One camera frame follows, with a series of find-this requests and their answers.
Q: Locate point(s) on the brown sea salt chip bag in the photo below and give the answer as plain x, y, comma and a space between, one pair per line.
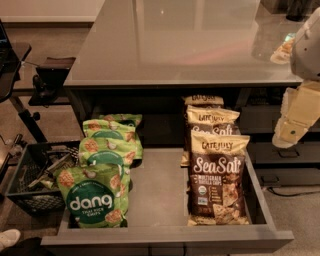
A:
216, 121
215, 177
205, 101

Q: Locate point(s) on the black clamp stand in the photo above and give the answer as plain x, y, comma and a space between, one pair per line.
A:
49, 79

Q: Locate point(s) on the dark drawer unit with handles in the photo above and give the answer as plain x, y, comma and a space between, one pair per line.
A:
277, 163

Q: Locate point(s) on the front green Dang chip bag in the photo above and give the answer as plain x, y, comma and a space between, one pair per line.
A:
96, 196

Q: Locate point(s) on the grey counter cabinet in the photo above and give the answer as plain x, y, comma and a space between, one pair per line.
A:
144, 56

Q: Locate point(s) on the green dang chip bag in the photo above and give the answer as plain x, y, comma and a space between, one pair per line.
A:
94, 151
96, 196
116, 129
125, 119

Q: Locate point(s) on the black plastic crate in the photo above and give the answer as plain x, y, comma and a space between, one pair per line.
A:
32, 187

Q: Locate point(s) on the dark object on counter corner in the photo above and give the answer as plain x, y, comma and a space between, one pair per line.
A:
297, 9

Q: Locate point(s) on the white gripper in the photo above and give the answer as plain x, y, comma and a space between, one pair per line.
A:
307, 53

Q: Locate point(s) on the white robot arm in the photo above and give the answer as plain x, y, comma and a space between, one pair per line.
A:
302, 51

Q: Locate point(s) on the white shoe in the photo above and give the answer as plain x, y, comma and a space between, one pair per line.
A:
9, 238

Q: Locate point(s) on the open grey top drawer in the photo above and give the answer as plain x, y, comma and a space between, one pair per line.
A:
157, 219

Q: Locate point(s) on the rear green Dang chip bag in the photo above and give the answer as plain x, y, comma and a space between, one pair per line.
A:
125, 119

